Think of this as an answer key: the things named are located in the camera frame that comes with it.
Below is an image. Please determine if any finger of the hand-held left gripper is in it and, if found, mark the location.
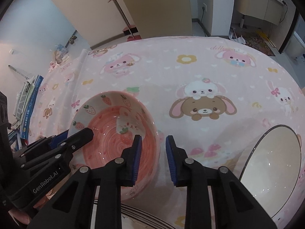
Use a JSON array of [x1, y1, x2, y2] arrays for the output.
[[26, 130, 71, 150], [13, 127, 94, 172]]

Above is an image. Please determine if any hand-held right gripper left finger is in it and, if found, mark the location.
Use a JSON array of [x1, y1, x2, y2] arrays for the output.
[[27, 135, 143, 229]]

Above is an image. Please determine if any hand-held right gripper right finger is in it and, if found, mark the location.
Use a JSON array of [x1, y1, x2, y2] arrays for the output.
[[165, 135, 273, 229]]

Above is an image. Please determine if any pink strawberry print bowl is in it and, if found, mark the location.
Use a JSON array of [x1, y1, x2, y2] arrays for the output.
[[70, 91, 161, 202]]

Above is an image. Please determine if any white cartoon print plate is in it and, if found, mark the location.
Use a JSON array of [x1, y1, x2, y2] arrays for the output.
[[94, 203, 175, 229], [239, 124, 302, 219]]

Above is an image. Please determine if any stack of books and papers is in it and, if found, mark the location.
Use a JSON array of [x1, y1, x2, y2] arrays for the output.
[[20, 75, 44, 140]]

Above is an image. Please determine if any long white box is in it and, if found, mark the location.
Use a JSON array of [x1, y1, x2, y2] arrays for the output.
[[13, 81, 32, 117]]

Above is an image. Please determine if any pink cartoon print tablecloth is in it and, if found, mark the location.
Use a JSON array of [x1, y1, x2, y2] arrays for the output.
[[24, 36, 305, 229]]

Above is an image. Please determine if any red plastic object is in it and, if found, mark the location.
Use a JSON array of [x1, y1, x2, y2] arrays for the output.
[[123, 25, 141, 41]]

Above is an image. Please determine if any white plastic bag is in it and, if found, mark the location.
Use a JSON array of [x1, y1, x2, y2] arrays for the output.
[[229, 27, 246, 44]]

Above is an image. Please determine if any beige refrigerator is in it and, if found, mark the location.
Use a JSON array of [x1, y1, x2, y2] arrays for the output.
[[36, 0, 193, 49]]

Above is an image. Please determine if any patterned floor rug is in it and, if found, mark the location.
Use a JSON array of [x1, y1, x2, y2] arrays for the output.
[[243, 30, 275, 56]]

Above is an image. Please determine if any beige vanity cabinet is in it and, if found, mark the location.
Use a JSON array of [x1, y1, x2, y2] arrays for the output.
[[235, 0, 290, 25]]

